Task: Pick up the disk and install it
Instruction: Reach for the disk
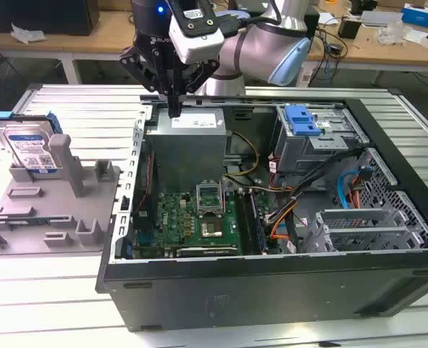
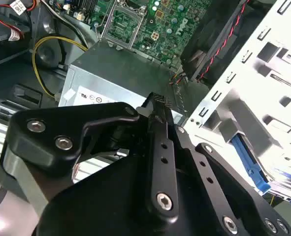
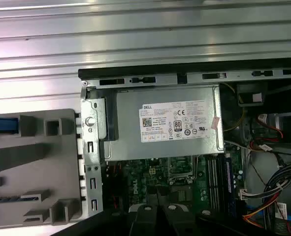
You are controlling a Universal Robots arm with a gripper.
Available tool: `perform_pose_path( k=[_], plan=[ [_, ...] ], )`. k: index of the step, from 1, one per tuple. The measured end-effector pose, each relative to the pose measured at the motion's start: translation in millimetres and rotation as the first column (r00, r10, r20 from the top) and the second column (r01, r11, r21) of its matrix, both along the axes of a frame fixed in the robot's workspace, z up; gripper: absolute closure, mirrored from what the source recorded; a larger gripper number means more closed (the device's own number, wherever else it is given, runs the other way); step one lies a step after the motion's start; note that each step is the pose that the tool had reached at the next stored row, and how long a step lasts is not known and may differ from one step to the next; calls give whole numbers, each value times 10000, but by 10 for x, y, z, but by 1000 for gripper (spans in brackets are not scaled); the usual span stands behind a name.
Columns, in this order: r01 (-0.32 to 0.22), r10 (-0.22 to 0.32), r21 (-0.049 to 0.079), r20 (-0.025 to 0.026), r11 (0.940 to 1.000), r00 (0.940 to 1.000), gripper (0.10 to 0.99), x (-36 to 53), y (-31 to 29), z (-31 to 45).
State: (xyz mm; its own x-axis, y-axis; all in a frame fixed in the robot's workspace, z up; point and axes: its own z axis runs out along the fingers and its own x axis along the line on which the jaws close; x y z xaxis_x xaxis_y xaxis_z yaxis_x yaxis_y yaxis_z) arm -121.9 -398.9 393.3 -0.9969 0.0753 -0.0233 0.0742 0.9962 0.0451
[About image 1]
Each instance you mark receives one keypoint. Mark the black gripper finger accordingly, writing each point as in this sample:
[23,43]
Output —
[139,67]
[201,74]

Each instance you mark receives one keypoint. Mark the hard disk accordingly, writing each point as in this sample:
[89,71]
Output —
[25,145]

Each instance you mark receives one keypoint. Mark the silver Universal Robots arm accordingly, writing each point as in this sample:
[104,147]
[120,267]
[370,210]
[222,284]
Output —
[257,47]

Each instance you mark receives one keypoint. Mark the silver disk bay cage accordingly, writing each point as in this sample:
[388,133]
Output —
[358,217]

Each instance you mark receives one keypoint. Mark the wooden desk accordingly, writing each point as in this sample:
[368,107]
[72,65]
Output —
[126,40]

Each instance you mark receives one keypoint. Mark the silver power supply unit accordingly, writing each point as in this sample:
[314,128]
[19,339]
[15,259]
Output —
[188,152]

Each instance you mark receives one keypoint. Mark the large black box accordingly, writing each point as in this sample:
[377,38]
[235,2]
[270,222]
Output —
[54,18]

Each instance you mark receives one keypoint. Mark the blue plastic drive latch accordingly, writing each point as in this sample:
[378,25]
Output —
[298,121]

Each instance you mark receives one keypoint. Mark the white crumpled plastic bag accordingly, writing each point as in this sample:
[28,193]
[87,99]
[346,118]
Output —
[27,34]

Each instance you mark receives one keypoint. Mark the black upright box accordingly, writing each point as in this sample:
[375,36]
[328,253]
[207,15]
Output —
[313,21]

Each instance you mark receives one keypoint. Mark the silver optical drive cage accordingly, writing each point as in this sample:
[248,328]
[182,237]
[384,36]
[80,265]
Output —
[308,152]

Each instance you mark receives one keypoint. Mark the green motherboard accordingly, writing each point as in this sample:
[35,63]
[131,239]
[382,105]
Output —
[174,214]

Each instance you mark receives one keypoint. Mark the CPU socket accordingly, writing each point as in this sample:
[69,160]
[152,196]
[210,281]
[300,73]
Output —
[211,228]

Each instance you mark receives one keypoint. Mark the small black box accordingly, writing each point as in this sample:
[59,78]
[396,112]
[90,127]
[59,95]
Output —
[349,29]

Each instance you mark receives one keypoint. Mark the grey plastic parts rack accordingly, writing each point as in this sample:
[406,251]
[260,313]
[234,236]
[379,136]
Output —
[54,203]

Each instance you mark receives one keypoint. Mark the RAM stick in slot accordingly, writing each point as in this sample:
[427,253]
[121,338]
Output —
[257,224]

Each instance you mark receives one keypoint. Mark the black graphics card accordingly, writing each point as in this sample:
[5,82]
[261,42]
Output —
[206,252]

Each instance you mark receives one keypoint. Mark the grey flat box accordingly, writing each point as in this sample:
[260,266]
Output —
[380,18]

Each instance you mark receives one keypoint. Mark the clear plastic bag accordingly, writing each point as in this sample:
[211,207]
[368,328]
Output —
[394,34]

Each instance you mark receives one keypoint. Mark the blue cardboard box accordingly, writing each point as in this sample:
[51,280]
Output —
[423,16]

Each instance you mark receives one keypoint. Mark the black open PC case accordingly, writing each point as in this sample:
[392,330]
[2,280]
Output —
[271,297]

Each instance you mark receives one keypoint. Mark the white wrist camera black mount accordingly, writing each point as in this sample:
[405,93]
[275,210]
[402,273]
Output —
[199,40]

